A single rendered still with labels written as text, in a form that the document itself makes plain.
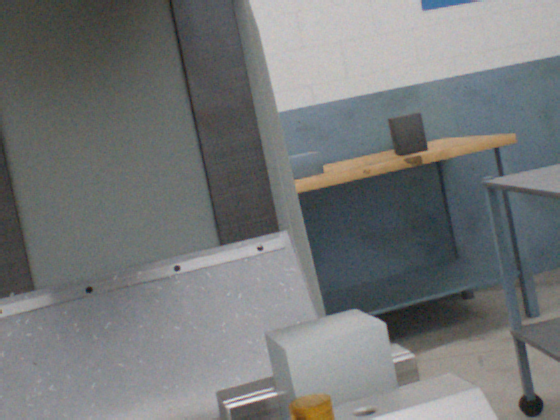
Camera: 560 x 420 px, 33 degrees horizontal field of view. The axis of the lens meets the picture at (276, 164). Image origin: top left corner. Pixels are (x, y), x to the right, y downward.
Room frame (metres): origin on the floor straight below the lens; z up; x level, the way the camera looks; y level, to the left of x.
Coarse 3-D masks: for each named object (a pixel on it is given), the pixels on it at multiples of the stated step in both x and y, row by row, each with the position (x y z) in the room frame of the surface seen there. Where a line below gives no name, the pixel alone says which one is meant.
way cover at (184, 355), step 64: (192, 256) 0.89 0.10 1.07; (256, 256) 0.90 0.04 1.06; (0, 320) 0.83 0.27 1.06; (64, 320) 0.84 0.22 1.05; (128, 320) 0.85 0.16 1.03; (192, 320) 0.86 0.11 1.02; (256, 320) 0.87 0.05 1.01; (0, 384) 0.80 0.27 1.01; (64, 384) 0.81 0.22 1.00; (128, 384) 0.82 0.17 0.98; (192, 384) 0.83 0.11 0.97
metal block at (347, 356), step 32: (320, 320) 0.56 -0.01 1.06; (352, 320) 0.54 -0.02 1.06; (288, 352) 0.51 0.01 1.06; (320, 352) 0.51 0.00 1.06; (352, 352) 0.52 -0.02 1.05; (384, 352) 0.52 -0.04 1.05; (288, 384) 0.52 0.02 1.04; (320, 384) 0.51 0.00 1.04; (352, 384) 0.51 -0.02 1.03; (384, 384) 0.52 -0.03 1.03; (288, 416) 0.54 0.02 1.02
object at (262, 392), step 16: (400, 352) 0.59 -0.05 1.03; (400, 368) 0.58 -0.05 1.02; (416, 368) 0.58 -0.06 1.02; (256, 384) 0.58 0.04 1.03; (272, 384) 0.57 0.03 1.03; (400, 384) 0.58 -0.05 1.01; (224, 400) 0.56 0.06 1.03; (240, 400) 0.55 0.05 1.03; (256, 400) 0.55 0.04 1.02; (272, 400) 0.56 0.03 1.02; (224, 416) 0.56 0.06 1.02; (240, 416) 0.55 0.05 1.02; (256, 416) 0.55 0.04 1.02; (272, 416) 0.56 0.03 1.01
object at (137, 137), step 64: (0, 0) 0.86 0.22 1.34; (64, 0) 0.88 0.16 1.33; (128, 0) 0.89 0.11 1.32; (192, 0) 0.90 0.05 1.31; (0, 64) 0.86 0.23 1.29; (64, 64) 0.87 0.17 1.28; (128, 64) 0.89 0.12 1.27; (192, 64) 0.90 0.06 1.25; (256, 64) 0.93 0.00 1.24; (0, 128) 0.85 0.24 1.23; (64, 128) 0.87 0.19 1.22; (128, 128) 0.89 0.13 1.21; (192, 128) 0.90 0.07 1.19; (256, 128) 0.91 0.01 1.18; (0, 192) 0.85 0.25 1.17; (64, 192) 0.87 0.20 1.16; (128, 192) 0.88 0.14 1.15; (192, 192) 0.90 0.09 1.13; (256, 192) 0.91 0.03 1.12; (0, 256) 0.84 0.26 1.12; (64, 256) 0.86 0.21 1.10; (128, 256) 0.88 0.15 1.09
